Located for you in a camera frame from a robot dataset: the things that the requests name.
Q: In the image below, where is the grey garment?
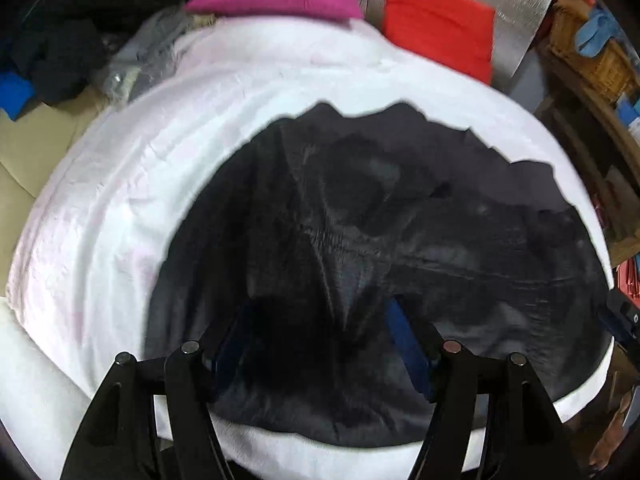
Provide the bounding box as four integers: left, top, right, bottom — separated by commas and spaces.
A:
92, 7, 193, 108

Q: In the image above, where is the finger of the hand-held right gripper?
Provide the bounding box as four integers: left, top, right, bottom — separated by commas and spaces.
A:
597, 287, 640, 356

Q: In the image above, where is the white fleece blanket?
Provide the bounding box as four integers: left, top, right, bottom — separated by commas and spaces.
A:
5, 17, 618, 480

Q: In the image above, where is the light blue cloth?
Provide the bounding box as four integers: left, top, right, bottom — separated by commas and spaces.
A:
575, 7, 621, 58

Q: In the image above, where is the black quilted zip jacket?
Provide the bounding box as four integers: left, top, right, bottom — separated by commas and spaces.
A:
145, 101, 613, 448

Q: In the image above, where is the red pillow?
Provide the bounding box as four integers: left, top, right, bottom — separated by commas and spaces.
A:
381, 0, 497, 85

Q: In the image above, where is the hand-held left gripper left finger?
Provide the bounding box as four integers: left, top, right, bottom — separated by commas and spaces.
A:
60, 305, 251, 480

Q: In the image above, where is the wooden side table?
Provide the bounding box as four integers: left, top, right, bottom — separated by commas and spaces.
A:
537, 50, 640, 271

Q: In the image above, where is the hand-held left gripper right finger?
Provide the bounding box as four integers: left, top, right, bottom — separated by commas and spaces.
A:
387, 296, 581, 480

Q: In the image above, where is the silver foil insulation panel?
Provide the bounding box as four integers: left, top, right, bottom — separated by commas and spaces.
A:
295, 0, 557, 93

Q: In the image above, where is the blue jacket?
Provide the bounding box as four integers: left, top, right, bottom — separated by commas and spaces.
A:
0, 71, 36, 121

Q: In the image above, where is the wicker basket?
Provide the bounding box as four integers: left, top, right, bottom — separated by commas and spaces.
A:
547, 7, 640, 106

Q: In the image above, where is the black puffer coat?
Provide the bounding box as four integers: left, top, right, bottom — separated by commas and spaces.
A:
0, 0, 188, 106

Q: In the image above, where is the cream leather sofa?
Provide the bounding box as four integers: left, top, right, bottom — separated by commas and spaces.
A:
0, 85, 108, 301

